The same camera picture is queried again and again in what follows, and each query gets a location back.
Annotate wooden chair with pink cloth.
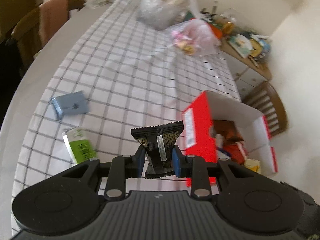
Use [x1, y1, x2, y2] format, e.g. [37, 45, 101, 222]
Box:
[9, 0, 86, 70]

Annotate white sideboard cabinet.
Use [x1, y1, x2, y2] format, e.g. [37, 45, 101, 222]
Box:
[220, 40, 272, 99]

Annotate large clear plastic bag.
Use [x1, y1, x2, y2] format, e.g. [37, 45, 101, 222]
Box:
[137, 0, 188, 30]

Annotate black snack packet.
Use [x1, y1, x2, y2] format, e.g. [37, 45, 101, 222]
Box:
[131, 121, 184, 179]

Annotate pink clear snack bag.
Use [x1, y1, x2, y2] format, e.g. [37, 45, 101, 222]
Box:
[170, 19, 221, 56]

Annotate wooden slatted chair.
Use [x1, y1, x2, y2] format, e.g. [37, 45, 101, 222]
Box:
[242, 81, 288, 137]

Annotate light blue snack packet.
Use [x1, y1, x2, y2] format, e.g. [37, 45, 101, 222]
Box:
[50, 91, 89, 121]

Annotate amber glass jar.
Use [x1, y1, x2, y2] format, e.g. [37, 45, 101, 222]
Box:
[221, 20, 234, 35]

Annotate red orange snack packet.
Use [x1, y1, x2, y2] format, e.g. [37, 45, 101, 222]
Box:
[222, 142, 248, 165]

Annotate green white snack packet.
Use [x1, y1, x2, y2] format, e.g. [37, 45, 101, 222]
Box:
[62, 126, 97, 165]

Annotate red cardboard box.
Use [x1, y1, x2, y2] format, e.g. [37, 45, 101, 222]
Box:
[182, 91, 278, 176]

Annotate cream patterned snack packet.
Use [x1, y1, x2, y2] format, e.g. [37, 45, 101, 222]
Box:
[244, 158, 261, 174]

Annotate white checkered tablecloth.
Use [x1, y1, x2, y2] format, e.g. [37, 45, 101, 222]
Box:
[12, 0, 240, 196]

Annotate orange lidded container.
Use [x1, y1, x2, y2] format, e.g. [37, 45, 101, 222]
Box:
[208, 23, 223, 40]

